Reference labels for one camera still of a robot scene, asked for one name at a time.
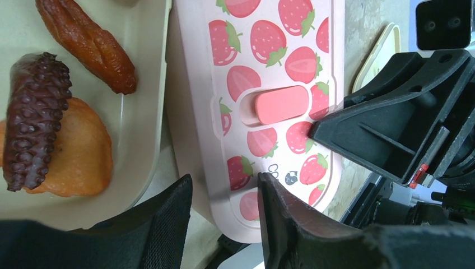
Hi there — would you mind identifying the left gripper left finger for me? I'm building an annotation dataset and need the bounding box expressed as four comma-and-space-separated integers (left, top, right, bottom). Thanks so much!
1, 175, 193, 268

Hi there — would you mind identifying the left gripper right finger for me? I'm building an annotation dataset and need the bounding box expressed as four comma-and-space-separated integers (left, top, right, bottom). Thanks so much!
258, 173, 474, 268

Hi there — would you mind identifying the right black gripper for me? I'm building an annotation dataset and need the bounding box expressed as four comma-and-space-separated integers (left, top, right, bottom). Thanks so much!
309, 50, 474, 225

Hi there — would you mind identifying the pink lunch box lid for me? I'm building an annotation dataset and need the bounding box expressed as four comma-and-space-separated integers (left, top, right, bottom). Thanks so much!
170, 1, 344, 243

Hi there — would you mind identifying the dark red octopus tentacle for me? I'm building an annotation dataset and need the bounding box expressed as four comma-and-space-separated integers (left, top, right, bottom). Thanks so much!
2, 52, 72, 192

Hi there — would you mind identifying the red brown sausage piece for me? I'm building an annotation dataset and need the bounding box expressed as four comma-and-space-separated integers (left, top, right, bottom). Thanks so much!
35, 0, 138, 95

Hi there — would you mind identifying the cream lunch box lid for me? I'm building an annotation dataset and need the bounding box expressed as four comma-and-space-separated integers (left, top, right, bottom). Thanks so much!
352, 22, 401, 93

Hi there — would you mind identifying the cream lunch box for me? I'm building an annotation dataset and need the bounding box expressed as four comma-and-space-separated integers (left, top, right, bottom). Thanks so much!
1, 0, 171, 230

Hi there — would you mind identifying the white power bank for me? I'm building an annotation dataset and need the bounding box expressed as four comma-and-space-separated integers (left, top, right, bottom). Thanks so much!
218, 253, 265, 269

